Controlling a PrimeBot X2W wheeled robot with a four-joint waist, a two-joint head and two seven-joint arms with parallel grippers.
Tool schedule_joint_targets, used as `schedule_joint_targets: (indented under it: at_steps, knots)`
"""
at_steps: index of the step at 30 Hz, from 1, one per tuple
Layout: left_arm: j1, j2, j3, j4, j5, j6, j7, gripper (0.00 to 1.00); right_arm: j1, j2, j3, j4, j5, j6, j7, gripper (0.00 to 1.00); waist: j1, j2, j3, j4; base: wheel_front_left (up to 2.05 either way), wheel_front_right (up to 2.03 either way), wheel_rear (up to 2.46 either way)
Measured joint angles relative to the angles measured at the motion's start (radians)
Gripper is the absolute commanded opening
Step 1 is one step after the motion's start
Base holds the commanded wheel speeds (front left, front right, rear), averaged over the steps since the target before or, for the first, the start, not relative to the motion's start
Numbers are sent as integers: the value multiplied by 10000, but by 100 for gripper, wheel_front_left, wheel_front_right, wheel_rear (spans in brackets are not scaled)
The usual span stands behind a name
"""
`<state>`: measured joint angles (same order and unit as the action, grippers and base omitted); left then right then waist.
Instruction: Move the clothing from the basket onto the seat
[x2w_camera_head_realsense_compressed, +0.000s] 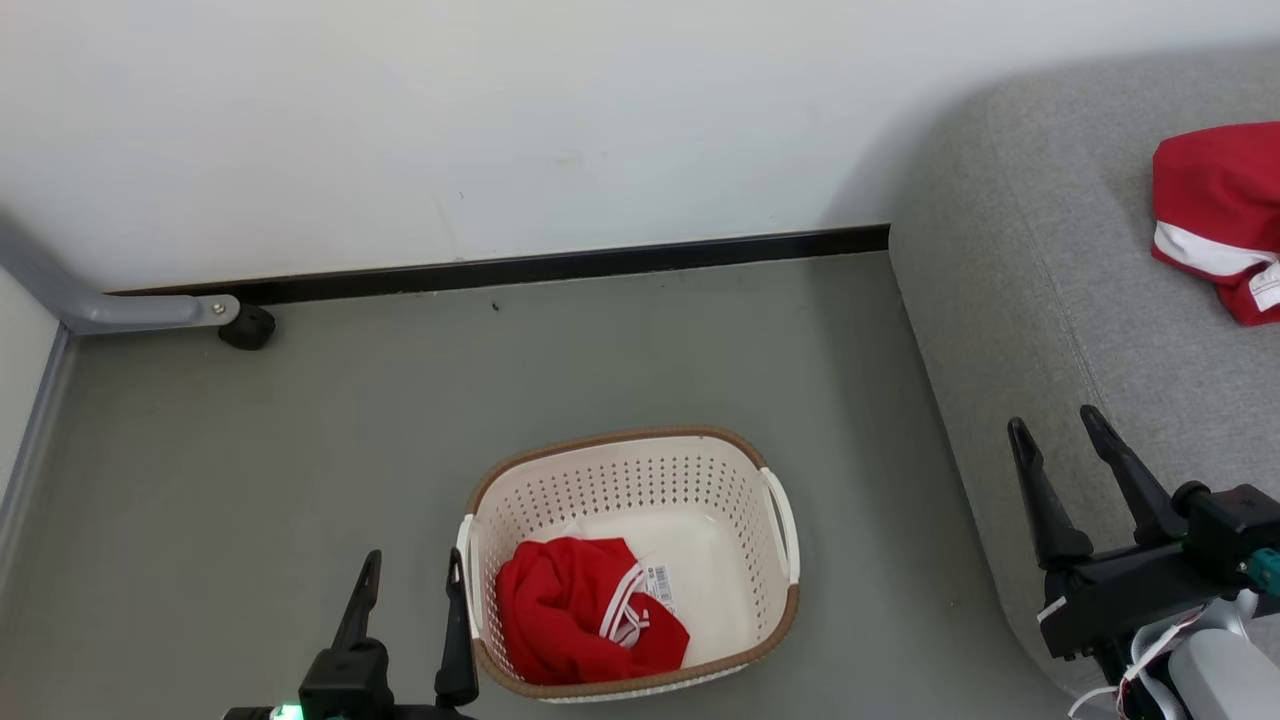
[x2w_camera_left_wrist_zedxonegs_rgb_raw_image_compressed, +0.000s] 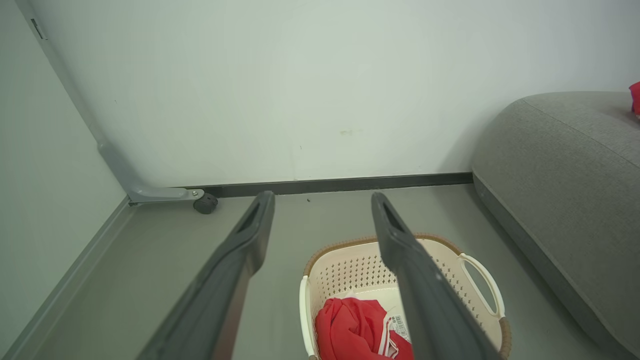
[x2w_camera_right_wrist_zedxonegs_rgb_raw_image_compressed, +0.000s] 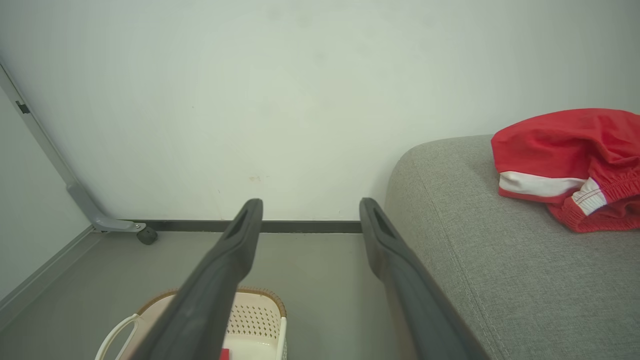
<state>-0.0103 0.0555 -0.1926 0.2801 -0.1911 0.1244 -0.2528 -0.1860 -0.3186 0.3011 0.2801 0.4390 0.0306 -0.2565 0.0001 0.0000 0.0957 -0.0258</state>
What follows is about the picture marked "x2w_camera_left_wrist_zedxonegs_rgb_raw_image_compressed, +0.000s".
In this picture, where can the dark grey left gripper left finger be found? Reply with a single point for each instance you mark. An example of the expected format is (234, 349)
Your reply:
(215, 295)

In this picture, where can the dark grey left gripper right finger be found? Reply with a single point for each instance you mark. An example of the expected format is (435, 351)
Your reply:
(425, 300)

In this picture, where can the red garment with white stripes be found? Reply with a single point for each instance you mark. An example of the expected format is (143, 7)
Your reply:
(350, 330)

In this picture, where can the grey fabric sofa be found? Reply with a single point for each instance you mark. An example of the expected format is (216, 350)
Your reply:
(565, 190)

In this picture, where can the paper barcode label sticker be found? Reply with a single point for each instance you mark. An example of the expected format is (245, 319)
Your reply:
(398, 327)

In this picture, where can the cream perforated laundry basket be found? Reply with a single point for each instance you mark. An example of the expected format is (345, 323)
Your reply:
(350, 270)

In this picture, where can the black caster wheel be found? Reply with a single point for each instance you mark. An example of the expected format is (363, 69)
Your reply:
(206, 203)

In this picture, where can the grey metal partition leg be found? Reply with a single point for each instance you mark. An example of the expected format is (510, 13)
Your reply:
(120, 172)

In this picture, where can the black wall baseboard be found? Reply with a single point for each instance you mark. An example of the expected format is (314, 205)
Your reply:
(325, 184)

